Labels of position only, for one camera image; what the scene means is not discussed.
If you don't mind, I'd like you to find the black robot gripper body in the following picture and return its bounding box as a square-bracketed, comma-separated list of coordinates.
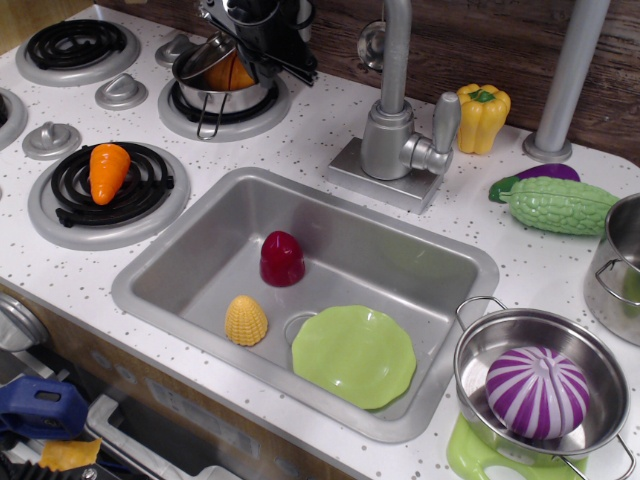
[202, 1, 317, 85]

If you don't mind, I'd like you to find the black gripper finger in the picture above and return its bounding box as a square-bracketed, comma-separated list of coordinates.
[262, 62, 283, 89]
[236, 43, 268, 85]

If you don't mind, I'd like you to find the silver toy faucet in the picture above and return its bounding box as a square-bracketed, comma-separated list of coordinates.
[328, 1, 461, 214]

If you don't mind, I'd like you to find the orange toy pumpkin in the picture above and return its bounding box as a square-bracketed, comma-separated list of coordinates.
[203, 51, 255, 91]

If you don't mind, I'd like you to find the steel pot lid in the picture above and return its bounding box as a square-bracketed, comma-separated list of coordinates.
[172, 32, 236, 81]

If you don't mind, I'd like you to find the small steel pot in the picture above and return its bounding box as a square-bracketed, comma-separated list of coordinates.
[174, 75, 276, 120]

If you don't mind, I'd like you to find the silver stove knob back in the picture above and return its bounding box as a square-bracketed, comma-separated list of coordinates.
[155, 34, 198, 68]

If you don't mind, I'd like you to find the silver stove knob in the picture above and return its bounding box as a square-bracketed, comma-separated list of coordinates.
[22, 121, 81, 161]
[94, 73, 148, 111]
[155, 34, 198, 68]

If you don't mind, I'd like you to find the back right stove burner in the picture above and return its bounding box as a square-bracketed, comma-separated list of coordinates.
[158, 79, 291, 143]

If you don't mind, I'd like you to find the silver stove knob middle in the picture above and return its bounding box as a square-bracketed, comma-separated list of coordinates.
[94, 73, 148, 111]

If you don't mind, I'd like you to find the front black stove burner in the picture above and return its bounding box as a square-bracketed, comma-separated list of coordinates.
[28, 142, 190, 251]

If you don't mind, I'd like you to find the orange toy carrot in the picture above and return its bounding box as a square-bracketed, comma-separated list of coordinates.
[89, 143, 131, 205]

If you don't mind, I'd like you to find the back left stove burner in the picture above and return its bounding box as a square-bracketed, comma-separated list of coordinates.
[15, 19, 141, 87]

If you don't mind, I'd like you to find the red toy vegetable piece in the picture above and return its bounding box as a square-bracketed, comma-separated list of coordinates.
[260, 231, 306, 287]

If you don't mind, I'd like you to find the silver stove knob front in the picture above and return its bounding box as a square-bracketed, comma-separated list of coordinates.
[22, 121, 81, 161]

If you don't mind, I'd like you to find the yellow toy bell pepper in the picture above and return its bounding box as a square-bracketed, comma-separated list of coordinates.
[457, 84, 511, 155]

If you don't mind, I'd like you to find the far left stove burner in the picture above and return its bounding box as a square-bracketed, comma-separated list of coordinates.
[0, 88, 28, 150]

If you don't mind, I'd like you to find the silver sink basin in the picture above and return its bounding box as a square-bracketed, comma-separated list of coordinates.
[111, 168, 499, 443]

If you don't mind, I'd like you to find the yellow toy corn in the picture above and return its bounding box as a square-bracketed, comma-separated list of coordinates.
[224, 295, 269, 347]

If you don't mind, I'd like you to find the purple toy eggplant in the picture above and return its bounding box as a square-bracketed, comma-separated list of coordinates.
[488, 163, 581, 203]

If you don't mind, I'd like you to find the silver vertical pole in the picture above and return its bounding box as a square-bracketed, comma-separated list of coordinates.
[522, 0, 610, 164]

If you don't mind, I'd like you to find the green plastic plate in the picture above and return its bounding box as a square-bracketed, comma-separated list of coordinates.
[291, 305, 417, 410]

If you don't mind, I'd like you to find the green toy bitter gourd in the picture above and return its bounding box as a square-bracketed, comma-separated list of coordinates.
[498, 176, 619, 236]

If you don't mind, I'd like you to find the blue clamp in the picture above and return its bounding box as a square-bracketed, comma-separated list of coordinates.
[1, 376, 89, 440]

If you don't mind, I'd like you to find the tall steel pot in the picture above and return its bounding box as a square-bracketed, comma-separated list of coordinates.
[583, 194, 639, 345]

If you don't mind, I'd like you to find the purple striped toy onion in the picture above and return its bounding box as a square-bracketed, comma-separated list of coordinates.
[485, 346, 591, 440]

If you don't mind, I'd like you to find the green plastic cutting board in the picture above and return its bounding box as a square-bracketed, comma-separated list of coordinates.
[447, 414, 580, 480]

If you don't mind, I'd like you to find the steel pan with handles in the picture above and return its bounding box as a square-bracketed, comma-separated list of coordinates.
[453, 307, 629, 478]

